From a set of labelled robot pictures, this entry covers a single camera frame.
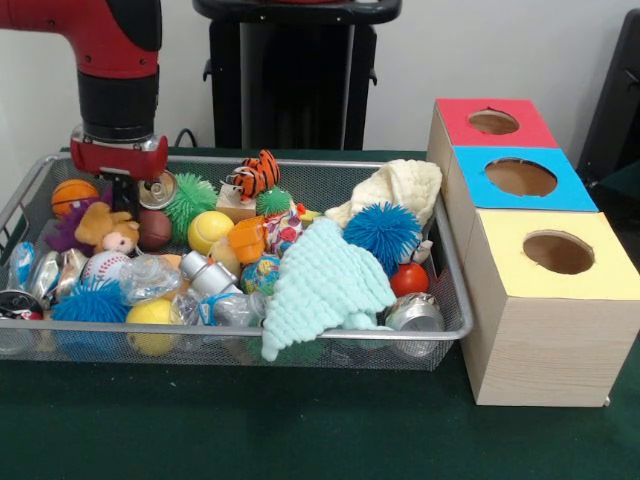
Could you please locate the purple spiky ball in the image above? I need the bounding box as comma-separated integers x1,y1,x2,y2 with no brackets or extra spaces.
44,202,101,255

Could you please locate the green spiky ball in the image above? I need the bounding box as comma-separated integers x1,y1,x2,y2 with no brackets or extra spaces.
163,173,220,231

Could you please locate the dark green side table cloth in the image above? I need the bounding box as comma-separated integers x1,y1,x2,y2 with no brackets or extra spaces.
592,159,640,214

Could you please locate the small orange basketball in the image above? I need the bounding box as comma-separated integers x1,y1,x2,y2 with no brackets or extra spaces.
51,178,100,219

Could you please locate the wooden box with three holes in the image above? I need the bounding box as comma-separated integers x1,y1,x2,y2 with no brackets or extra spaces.
425,98,640,408

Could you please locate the yellow ball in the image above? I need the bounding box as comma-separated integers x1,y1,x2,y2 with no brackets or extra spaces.
124,298,182,357

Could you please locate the mint knitted cloth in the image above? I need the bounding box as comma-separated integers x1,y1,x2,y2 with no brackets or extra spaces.
260,218,397,362

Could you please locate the black frame stand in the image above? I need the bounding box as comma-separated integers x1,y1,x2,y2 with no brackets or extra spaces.
577,8,640,176

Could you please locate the cream knitted cloth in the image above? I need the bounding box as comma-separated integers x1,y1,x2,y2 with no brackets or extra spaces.
324,158,444,232

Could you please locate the brown teddy bear plush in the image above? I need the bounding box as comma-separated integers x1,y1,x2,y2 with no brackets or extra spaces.
74,201,141,256

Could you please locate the red ball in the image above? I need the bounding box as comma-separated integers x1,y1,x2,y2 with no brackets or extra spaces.
389,262,431,299

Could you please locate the dark green tablecloth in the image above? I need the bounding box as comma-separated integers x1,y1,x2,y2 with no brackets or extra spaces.
0,146,640,480

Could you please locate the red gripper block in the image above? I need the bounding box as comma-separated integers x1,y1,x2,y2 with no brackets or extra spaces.
69,125,170,221

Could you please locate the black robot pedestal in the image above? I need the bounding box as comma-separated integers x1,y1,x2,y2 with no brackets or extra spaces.
192,0,404,151

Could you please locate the tiger striped toy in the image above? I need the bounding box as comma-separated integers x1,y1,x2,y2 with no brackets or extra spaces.
227,148,281,201

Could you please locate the blue spiky ball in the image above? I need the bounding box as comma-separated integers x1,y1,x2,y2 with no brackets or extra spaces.
342,201,424,265
49,277,132,324

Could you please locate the silver mesh bin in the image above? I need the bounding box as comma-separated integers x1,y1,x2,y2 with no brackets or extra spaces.
0,153,475,374

